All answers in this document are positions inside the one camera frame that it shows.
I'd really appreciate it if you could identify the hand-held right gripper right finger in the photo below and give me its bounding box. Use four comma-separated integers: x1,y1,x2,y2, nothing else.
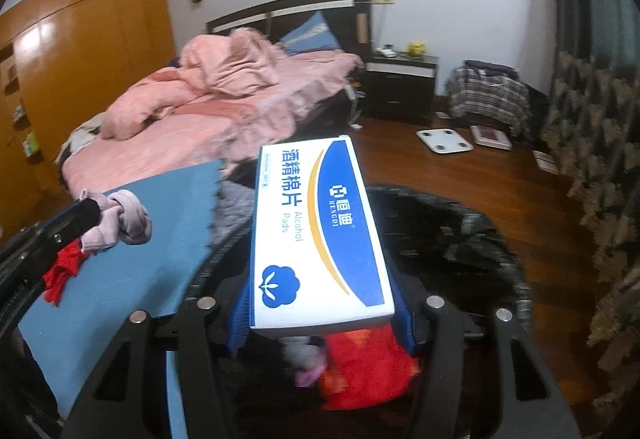
391,270,581,439

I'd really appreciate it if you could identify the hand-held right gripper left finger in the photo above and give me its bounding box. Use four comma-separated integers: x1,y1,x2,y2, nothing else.
60,280,252,439

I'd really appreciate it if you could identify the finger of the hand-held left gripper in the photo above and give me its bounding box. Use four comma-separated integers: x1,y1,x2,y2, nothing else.
20,199,104,266

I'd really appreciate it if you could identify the pale pink sock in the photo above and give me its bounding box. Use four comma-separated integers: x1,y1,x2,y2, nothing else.
80,189,153,255

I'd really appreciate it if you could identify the orange knit cloth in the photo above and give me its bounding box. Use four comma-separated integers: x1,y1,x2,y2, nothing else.
319,324,422,412

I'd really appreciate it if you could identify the bright pink cloth piece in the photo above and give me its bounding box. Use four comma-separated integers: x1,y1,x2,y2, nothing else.
295,363,329,388

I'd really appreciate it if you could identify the black bagged trash bin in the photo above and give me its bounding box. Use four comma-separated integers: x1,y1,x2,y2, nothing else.
185,184,531,439

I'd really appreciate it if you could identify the white and blue box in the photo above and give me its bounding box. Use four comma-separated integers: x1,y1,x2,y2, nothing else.
248,135,396,340

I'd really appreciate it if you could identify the pile of light clothes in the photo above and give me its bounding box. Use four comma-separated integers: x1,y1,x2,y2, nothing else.
57,114,108,164

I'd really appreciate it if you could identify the blue table cloth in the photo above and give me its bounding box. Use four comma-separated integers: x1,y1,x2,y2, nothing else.
17,159,226,420

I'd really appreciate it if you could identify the grey quilted cloth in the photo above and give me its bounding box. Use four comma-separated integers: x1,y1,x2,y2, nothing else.
214,179,257,262

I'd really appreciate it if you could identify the wooden wardrobe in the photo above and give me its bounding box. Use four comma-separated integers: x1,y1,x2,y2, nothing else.
0,0,176,200

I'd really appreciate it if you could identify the white bathroom scale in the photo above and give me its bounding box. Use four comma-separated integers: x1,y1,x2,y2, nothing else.
416,129,473,154

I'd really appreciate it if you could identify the flat white box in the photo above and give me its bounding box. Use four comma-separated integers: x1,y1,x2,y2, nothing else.
470,125,513,150

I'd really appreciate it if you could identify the white booklet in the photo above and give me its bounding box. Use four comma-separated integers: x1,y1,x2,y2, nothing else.
532,150,558,174

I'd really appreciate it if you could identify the pink quilt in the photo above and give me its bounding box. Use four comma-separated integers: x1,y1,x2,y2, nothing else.
102,29,282,140

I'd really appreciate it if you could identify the dark nightstand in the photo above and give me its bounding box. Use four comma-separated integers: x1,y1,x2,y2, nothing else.
362,54,440,127

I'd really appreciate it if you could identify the plaid cloth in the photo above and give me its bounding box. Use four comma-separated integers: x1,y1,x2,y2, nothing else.
445,66,531,140

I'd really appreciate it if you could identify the pink bed sheet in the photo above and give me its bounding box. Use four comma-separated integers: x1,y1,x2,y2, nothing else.
60,51,366,200

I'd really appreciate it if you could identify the dark purple garment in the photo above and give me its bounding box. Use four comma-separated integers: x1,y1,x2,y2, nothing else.
462,60,521,80

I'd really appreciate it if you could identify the dark patterned curtain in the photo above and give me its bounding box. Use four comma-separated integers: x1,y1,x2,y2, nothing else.
540,0,640,420

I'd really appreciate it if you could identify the large blue pillow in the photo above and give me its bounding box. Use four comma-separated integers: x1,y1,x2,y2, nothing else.
279,11,346,56

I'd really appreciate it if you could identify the dark wooden bed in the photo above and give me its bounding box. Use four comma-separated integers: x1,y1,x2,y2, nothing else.
60,0,373,200

